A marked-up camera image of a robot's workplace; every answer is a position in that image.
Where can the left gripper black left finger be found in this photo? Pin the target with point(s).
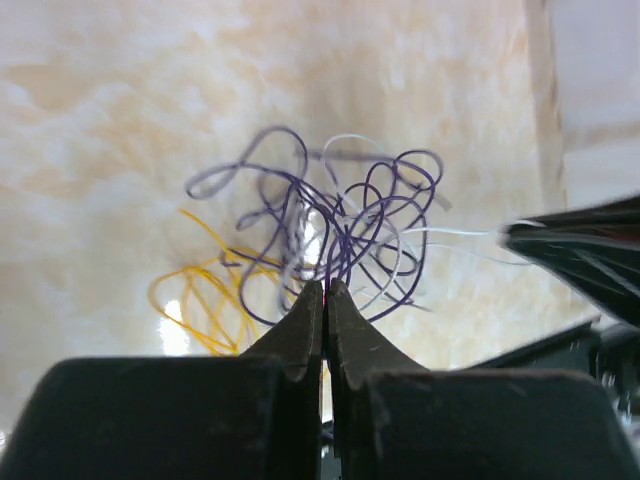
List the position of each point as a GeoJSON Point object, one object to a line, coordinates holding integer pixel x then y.
{"type": "Point", "coordinates": [295, 429]}

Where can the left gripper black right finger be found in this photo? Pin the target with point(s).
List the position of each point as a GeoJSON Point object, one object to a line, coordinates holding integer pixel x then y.
{"type": "Point", "coordinates": [355, 349]}

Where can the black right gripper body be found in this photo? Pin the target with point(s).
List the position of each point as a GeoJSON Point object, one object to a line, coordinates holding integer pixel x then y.
{"type": "Point", "coordinates": [607, 352]}

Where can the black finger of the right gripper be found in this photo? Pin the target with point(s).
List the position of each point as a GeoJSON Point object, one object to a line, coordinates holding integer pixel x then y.
{"type": "Point", "coordinates": [615, 223]}
{"type": "Point", "coordinates": [604, 273]}

